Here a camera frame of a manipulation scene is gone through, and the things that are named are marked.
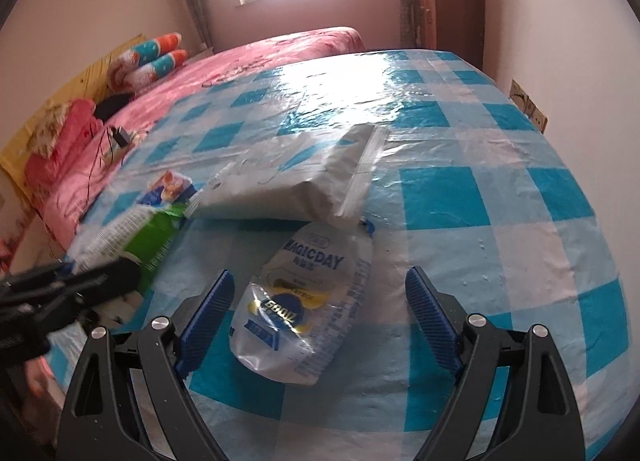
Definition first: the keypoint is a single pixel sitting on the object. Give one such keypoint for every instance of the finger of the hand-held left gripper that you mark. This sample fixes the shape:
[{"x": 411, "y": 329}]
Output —
[{"x": 110, "y": 281}]

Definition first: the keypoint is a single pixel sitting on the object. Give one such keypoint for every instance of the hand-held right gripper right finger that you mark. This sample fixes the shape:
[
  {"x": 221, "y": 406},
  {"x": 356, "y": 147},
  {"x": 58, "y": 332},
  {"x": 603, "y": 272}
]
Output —
[{"x": 427, "y": 306}]

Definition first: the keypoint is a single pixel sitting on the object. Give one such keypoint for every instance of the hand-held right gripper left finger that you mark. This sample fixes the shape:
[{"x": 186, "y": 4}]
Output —
[{"x": 212, "y": 306}]

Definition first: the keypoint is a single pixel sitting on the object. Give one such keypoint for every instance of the green white snack packet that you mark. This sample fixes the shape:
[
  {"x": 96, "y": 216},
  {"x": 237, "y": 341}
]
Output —
[{"x": 155, "y": 241}]

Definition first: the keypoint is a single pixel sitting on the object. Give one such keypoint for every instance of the clear plastic bag blue print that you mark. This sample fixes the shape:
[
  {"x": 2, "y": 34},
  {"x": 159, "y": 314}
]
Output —
[{"x": 300, "y": 301}]

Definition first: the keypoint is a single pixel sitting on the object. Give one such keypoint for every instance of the grey plastic mailer bag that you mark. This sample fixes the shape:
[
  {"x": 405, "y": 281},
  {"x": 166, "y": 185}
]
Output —
[{"x": 280, "y": 176}]

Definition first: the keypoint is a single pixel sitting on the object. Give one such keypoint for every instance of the blue white food packet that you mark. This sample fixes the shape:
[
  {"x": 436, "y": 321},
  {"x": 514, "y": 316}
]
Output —
[{"x": 167, "y": 186}]

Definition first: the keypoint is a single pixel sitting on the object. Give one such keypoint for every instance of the blue white checked tablecloth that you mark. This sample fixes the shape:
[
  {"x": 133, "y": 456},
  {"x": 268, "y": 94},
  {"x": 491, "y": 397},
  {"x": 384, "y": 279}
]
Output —
[{"x": 450, "y": 191}]

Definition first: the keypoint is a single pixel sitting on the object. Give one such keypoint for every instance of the black charger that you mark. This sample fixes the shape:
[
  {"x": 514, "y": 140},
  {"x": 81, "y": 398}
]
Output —
[{"x": 121, "y": 136}]

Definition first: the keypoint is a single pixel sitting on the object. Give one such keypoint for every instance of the pink folded quilt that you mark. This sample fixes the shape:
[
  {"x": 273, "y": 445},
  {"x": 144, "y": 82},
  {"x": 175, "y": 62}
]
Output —
[{"x": 75, "y": 136}]

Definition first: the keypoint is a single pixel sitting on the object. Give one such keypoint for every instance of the floral pillow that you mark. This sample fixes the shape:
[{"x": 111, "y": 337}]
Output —
[{"x": 47, "y": 126}]

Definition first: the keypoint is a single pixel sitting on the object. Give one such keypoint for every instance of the black cloth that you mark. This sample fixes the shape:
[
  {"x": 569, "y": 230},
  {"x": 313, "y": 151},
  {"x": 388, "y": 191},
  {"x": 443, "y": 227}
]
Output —
[{"x": 112, "y": 107}]

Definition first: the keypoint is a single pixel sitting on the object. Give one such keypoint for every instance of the yellow star-print sheet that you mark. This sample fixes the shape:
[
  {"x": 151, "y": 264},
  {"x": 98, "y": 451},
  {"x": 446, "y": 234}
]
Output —
[{"x": 75, "y": 86}]

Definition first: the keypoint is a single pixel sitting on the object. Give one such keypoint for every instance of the orange blue bolster pillow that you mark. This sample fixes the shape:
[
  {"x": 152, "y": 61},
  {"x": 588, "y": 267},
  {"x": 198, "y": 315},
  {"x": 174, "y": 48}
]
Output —
[
  {"x": 160, "y": 66},
  {"x": 150, "y": 43}
]

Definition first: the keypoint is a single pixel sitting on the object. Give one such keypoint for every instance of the bed with red sheet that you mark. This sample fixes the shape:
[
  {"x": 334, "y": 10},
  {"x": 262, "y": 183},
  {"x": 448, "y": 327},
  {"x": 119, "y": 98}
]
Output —
[{"x": 200, "y": 71}]

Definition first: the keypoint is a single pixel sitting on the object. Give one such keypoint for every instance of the brown wooden wardrobe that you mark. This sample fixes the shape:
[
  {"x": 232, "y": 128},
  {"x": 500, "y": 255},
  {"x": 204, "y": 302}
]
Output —
[{"x": 450, "y": 6}]

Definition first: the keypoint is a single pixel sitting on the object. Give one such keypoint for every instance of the yellowed wall socket plate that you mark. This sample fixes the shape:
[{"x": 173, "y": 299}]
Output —
[{"x": 525, "y": 103}]

